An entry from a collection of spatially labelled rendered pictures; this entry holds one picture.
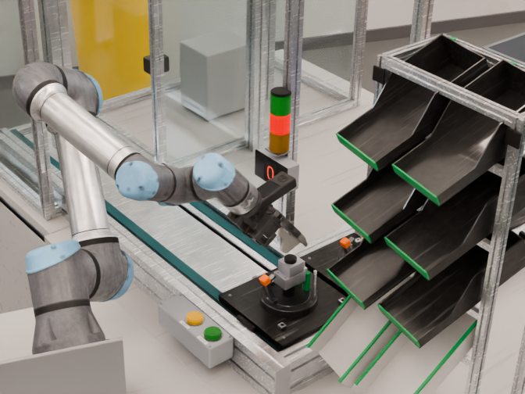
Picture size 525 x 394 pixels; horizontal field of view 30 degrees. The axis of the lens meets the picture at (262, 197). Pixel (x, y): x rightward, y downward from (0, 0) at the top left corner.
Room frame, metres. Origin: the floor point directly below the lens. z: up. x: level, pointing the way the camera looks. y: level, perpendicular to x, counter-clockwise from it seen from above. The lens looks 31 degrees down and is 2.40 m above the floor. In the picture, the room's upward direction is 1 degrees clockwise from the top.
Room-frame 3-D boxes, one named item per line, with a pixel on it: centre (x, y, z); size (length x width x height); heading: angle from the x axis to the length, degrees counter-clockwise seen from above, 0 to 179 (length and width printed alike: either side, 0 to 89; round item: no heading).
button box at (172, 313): (1.80, 0.15, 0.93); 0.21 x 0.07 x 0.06; 40
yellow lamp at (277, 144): (2.10, -0.04, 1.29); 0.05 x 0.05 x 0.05
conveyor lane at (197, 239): (2.12, 0.11, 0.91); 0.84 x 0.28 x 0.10; 40
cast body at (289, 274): (1.88, -0.08, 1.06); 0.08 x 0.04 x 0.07; 130
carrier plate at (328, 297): (1.88, -0.07, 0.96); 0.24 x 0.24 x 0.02; 40
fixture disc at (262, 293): (1.88, -0.07, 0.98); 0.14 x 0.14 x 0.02
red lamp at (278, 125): (2.10, -0.04, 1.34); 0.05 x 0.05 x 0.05
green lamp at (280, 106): (2.10, -0.04, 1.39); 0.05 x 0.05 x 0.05
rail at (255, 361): (1.99, 0.22, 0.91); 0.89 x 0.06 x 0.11; 40
